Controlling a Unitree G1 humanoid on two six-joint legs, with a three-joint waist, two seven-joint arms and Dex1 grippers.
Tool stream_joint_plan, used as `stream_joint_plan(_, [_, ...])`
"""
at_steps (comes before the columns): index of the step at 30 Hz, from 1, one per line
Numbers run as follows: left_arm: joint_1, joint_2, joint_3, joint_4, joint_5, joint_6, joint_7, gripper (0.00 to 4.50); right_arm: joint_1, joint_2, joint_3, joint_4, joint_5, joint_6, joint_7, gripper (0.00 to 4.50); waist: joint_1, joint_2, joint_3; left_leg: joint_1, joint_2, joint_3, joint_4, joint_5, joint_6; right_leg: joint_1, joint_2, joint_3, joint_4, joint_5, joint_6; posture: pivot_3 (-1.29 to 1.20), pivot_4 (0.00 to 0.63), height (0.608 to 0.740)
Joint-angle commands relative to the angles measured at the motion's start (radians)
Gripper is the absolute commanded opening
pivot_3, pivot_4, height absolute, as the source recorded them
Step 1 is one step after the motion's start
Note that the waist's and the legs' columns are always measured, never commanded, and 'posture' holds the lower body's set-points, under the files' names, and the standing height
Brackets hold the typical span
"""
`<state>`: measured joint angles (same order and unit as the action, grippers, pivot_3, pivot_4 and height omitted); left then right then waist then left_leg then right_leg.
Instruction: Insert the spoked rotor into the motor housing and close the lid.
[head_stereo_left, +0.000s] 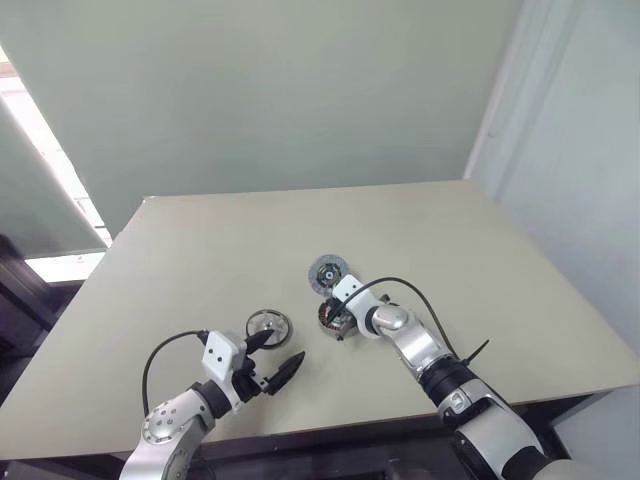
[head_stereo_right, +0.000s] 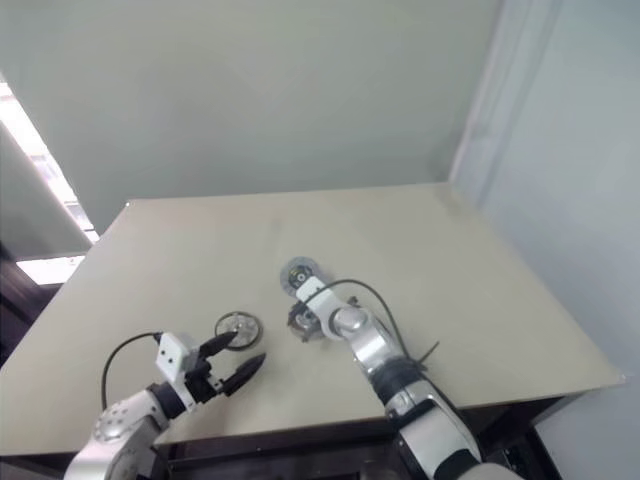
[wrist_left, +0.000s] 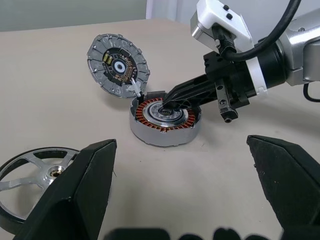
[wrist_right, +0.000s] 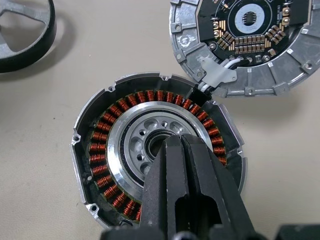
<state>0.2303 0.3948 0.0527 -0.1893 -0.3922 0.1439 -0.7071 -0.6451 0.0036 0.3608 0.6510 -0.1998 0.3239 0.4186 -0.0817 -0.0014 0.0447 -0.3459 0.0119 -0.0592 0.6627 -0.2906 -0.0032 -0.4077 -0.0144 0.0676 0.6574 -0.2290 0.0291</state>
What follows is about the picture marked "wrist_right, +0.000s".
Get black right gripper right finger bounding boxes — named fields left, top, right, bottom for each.
left=181, top=134, right=259, bottom=240

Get motor housing with copper coils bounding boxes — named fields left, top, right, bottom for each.
left=70, top=72, right=247, bottom=230

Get spoked rotor with black ring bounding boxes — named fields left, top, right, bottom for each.
left=0, top=0, right=58, bottom=74

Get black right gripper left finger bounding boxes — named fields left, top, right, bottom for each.
left=139, top=134, right=200, bottom=232

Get motor lid with circuit board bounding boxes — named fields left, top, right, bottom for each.
left=169, top=0, right=320, bottom=98

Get white motor wires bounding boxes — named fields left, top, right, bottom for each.
left=198, top=56, right=245, bottom=92

